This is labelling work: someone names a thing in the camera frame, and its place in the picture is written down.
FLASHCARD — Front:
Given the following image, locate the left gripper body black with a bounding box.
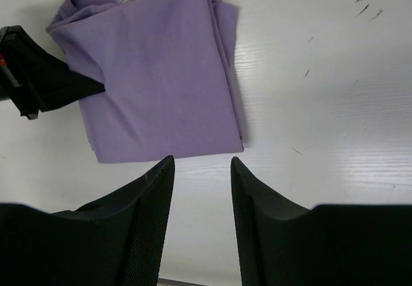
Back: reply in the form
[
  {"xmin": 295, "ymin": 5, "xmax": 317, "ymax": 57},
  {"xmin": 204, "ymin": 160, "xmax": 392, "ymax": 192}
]
[{"xmin": 1, "ymin": 25, "xmax": 41, "ymax": 120}]

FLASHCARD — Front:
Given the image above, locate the lavender t shirt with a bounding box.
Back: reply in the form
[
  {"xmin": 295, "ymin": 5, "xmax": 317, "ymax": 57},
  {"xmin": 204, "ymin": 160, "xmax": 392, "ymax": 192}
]
[{"xmin": 46, "ymin": 0, "xmax": 244, "ymax": 164}]

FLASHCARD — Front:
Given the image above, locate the aluminium table frame rail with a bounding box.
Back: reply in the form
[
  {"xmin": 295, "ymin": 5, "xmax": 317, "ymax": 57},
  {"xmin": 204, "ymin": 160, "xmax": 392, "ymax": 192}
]
[{"xmin": 157, "ymin": 278, "xmax": 241, "ymax": 286}]

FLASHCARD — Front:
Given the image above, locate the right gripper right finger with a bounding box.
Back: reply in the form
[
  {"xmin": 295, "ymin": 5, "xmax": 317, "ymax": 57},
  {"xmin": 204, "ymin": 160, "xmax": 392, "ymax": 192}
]
[{"xmin": 230, "ymin": 158, "xmax": 411, "ymax": 285}]

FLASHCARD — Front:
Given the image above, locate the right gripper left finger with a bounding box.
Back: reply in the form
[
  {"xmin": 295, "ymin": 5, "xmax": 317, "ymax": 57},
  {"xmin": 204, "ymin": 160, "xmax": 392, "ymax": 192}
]
[{"xmin": 1, "ymin": 156, "xmax": 175, "ymax": 285}]

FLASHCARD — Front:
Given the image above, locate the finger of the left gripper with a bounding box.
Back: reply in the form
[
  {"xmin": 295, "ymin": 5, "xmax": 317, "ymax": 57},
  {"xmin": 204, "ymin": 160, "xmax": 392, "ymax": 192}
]
[{"xmin": 6, "ymin": 24, "xmax": 106, "ymax": 113}]

